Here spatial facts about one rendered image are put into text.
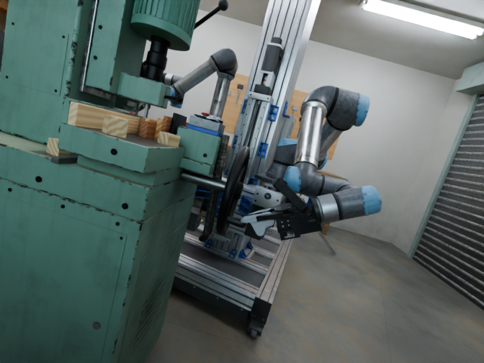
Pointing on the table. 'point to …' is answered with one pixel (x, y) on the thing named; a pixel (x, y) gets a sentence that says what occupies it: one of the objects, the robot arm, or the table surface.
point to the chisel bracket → (143, 91)
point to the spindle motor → (166, 21)
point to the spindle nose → (156, 58)
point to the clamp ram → (177, 122)
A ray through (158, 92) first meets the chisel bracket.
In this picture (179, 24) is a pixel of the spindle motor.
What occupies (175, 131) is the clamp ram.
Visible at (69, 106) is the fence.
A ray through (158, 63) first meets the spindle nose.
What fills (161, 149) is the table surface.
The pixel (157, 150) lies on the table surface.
